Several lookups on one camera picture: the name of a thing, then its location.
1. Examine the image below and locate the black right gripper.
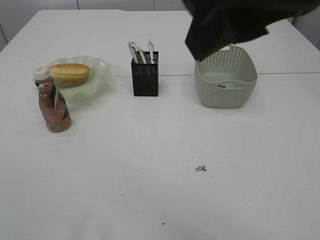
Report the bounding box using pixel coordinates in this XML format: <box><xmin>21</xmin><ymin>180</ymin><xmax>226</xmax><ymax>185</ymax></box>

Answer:
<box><xmin>183</xmin><ymin>0</ymin><xmax>320</xmax><ymax>61</ymax></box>

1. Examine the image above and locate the pink white paper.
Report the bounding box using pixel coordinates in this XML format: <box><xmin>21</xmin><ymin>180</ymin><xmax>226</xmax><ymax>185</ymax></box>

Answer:
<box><xmin>216</xmin><ymin>80</ymin><xmax>245</xmax><ymax>90</ymax></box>

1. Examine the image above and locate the grey grip white pen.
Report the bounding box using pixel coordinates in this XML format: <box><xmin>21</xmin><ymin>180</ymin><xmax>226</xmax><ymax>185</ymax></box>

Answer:
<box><xmin>148</xmin><ymin>38</ymin><xmax>155</xmax><ymax>64</ymax></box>

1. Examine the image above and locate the cream grip white pen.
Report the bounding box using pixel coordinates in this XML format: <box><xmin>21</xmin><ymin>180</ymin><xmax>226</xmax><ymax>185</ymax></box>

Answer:
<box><xmin>137</xmin><ymin>46</ymin><xmax>147</xmax><ymax>64</ymax></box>

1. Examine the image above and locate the lilac grip white pen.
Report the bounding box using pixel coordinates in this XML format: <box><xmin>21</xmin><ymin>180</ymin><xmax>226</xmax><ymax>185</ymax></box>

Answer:
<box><xmin>128</xmin><ymin>41</ymin><xmax>139</xmax><ymax>64</ymax></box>

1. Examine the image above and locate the golden bread roll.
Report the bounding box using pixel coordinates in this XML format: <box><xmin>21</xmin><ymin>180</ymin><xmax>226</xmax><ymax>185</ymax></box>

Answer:
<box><xmin>49</xmin><ymin>63</ymin><xmax>91</xmax><ymax>87</ymax></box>

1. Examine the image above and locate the brown Nescafe coffee bottle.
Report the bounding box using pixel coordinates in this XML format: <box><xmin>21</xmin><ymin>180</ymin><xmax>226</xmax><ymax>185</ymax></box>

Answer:
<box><xmin>32</xmin><ymin>66</ymin><xmax>72</xmax><ymax>133</ymax></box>

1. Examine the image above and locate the pale green plastic basket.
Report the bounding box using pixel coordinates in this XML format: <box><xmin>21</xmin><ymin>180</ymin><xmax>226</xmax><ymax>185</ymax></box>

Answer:
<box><xmin>195</xmin><ymin>45</ymin><xmax>258</xmax><ymax>108</ymax></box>

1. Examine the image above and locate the black mesh pen holder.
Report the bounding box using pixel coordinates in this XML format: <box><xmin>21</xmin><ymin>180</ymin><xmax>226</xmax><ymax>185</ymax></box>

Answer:
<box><xmin>131</xmin><ymin>51</ymin><xmax>159</xmax><ymax>97</ymax></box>

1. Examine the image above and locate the frosted green glass plate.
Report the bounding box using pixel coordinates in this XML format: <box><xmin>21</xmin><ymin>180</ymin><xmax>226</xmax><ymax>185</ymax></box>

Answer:
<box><xmin>46</xmin><ymin>55</ymin><xmax>112</xmax><ymax>103</ymax></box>

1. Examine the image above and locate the tiny grey paper scrap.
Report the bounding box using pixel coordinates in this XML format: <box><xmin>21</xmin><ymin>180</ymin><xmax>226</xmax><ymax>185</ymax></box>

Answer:
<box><xmin>195</xmin><ymin>165</ymin><xmax>207</xmax><ymax>172</ymax></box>

